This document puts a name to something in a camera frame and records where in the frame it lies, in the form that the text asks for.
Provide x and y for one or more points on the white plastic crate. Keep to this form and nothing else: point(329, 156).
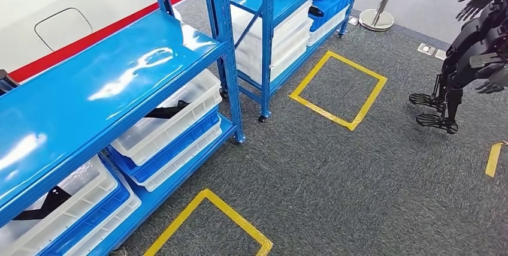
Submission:
point(178, 167)
point(178, 127)
point(325, 29)
point(91, 194)
point(119, 218)
point(285, 43)

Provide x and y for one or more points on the chrome stanchion post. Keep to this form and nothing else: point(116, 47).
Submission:
point(376, 20)

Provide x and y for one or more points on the metal floor socket plate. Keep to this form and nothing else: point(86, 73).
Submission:
point(353, 20)
point(426, 49)
point(440, 54)

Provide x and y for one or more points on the black curved plastic part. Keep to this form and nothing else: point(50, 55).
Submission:
point(315, 10)
point(47, 204)
point(166, 112)

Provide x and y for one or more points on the yellow floor tape strip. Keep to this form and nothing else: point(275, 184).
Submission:
point(493, 161)

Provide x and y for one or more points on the blue metal shelf rack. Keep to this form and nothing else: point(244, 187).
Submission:
point(99, 79)
point(268, 47)

